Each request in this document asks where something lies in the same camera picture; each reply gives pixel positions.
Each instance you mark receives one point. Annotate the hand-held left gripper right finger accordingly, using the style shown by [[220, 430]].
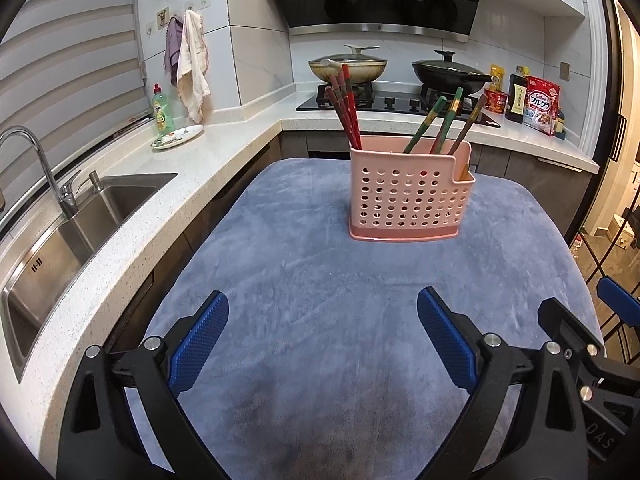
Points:
[[447, 340]]

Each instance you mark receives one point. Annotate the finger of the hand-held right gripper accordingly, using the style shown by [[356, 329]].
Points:
[[565, 325], [617, 297]]

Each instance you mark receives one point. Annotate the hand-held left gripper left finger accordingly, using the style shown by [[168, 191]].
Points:
[[197, 345]]

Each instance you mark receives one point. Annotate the pink perforated utensil holder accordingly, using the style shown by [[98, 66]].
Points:
[[410, 195]]

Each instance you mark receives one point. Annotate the green chopstick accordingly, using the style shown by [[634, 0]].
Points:
[[427, 120], [450, 112]]

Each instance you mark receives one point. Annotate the brown chopstick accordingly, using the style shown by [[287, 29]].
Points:
[[472, 117]]

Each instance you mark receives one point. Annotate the red chopstick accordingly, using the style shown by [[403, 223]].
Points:
[[337, 91], [347, 77], [343, 86], [332, 102]]

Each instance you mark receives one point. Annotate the cardboard box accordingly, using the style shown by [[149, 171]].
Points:
[[627, 232]]

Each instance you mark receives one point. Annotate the clear plastic oil bottle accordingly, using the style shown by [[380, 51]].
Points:
[[576, 246]]

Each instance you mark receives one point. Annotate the grey-blue plush blanket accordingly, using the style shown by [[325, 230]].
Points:
[[320, 285]]

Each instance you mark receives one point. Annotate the black framed glass door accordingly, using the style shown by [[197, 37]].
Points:
[[620, 160]]

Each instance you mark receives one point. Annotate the stainless steel sink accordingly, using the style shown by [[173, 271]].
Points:
[[75, 230]]

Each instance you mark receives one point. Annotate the steel soap dispenser pump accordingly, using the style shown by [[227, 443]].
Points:
[[90, 182]]

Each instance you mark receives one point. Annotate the red cereal bag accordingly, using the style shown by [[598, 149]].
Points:
[[542, 107]]

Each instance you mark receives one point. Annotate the white patterned plate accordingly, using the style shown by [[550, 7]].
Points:
[[177, 137]]

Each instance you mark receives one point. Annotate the dark soy sauce bottle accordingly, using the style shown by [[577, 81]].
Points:
[[516, 102]]

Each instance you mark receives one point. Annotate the red snack packet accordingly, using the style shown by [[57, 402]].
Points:
[[495, 101]]

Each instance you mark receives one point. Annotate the green dish soap bottle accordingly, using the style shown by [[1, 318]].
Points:
[[162, 112]]

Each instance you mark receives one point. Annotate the black gas stove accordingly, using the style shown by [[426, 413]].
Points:
[[395, 102]]

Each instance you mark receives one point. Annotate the yellow seasoning packet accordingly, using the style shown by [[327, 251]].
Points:
[[496, 74]]

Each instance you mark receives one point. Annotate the black wok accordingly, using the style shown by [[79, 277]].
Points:
[[445, 77]]

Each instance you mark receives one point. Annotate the steel kitchen faucet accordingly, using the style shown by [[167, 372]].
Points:
[[22, 135]]

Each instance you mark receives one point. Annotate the white hanging towel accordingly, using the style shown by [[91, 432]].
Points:
[[192, 70]]

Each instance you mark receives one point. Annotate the black wok lid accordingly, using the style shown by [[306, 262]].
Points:
[[445, 62]]

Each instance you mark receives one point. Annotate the beige cooking pan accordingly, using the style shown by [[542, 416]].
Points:
[[370, 72]]

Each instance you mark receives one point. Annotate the purple cloth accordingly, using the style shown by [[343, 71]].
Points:
[[172, 50]]

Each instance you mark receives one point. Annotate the glass pan lid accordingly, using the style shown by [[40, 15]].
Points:
[[350, 55]]

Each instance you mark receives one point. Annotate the white window blinds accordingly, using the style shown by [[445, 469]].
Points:
[[65, 50]]

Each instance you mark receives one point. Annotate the grey wall outlet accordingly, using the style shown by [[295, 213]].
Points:
[[565, 71]]

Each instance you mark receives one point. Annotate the sticker wall hook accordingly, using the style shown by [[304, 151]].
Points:
[[163, 18]]

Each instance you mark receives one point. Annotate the white wall socket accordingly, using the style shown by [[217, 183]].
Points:
[[201, 1]]

